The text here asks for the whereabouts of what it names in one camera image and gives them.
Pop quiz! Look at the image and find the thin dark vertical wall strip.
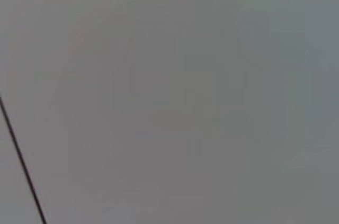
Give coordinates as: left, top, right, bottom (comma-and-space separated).
0, 94, 48, 224

